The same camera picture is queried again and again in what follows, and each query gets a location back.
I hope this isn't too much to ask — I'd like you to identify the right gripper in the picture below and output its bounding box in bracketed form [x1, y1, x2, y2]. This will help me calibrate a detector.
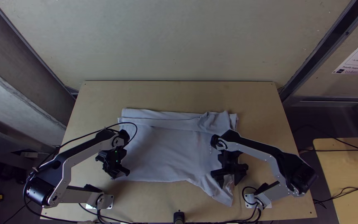
[210, 150, 249, 189]

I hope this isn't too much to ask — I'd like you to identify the white t-shirt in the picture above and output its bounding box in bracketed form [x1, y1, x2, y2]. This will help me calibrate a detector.
[114, 107, 239, 207]

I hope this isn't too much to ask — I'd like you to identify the small wooden table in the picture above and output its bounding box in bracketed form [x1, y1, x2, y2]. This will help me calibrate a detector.
[313, 137, 358, 224]

